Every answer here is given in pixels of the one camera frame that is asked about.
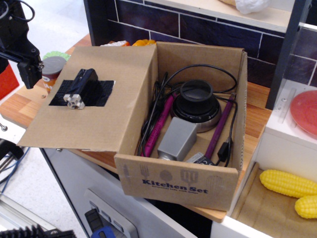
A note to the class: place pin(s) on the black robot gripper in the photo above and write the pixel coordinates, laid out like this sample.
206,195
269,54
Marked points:
14,44

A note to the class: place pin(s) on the grey lidded orange can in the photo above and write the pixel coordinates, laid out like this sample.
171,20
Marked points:
51,70

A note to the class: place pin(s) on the red box at left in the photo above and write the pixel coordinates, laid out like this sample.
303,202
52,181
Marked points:
8,82

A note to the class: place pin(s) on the green toy lettuce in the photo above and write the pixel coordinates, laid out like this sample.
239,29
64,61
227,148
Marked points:
57,54

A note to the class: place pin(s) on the black clamp at left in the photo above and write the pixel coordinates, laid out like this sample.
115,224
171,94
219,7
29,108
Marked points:
9,151

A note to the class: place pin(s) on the white orange toy food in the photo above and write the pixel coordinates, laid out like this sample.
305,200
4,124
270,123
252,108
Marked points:
117,44

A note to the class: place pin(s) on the orange toy pepper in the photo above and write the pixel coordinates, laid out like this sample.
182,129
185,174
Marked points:
144,42

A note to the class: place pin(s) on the magenta pen left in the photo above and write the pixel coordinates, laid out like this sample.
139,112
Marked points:
149,145

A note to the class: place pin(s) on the brown cardboard kitchen set box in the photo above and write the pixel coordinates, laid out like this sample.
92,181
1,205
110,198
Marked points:
113,130

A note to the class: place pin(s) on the black finned heat sink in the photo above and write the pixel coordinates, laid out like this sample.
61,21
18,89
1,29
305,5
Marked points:
36,232

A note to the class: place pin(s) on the grey metal rectangular block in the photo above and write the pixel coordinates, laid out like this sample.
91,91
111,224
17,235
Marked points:
178,140

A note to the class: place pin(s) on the grey control panel with knobs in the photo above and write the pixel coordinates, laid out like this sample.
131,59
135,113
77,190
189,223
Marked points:
121,226

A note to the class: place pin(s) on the black 3D mouse knob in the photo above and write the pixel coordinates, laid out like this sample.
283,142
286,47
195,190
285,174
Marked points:
197,104

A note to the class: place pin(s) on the black power adapter label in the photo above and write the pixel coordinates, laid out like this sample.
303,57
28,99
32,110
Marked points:
200,158

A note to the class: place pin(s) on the purple pen right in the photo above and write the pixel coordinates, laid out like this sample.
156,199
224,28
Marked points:
220,126

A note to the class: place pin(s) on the white toy cauliflower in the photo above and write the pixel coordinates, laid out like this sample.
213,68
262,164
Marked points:
250,6

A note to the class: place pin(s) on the pink plastic plate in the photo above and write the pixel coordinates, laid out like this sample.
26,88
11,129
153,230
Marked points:
303,110

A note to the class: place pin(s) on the yellow toy corn upper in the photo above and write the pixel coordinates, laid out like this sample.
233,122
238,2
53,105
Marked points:
288,184

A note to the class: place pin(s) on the yellow toy corn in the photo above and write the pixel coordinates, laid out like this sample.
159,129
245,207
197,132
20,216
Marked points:
306,207
288,184

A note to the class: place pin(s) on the yellow toy corn lower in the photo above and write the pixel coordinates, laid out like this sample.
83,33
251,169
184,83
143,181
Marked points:
306,207

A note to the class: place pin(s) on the black taped aluminium flap handle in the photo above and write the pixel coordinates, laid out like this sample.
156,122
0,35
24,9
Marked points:
86,90

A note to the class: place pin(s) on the dark metal shelf post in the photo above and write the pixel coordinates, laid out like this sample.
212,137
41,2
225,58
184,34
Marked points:
298,17

